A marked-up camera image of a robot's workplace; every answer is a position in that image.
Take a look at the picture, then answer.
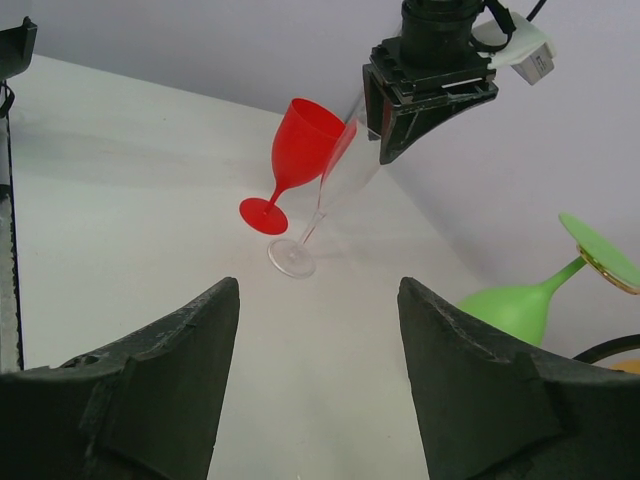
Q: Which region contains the clear wine glass front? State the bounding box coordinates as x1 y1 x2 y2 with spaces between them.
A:
268 116 381 279

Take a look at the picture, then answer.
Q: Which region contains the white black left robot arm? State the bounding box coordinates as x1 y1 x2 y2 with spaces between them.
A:
363 1 498 165

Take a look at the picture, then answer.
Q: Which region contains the red wine glass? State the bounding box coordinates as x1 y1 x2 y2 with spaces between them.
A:
239 98 346 235

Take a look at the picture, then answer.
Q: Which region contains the gold wire glass rack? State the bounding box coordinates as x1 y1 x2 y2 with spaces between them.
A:
575 243 640 295

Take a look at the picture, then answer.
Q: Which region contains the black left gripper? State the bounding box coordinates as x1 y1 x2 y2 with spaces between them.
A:
362 37 498 165

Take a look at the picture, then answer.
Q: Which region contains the black metal rack ring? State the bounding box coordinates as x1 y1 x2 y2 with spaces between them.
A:
570 333 640 364

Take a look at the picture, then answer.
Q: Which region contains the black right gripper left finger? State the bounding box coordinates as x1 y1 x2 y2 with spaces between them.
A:
1 277 240 479

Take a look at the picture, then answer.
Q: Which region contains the green wine glass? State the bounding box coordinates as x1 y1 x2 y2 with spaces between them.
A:
457 212 639 346

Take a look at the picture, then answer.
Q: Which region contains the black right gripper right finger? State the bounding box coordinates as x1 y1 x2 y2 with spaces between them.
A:
397 277 639 479

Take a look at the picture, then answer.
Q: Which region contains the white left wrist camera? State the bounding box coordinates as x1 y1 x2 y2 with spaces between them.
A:
471 11 556 85

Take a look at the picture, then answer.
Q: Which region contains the yellow wine glass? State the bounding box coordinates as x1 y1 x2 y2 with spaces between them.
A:
610 359 640 374

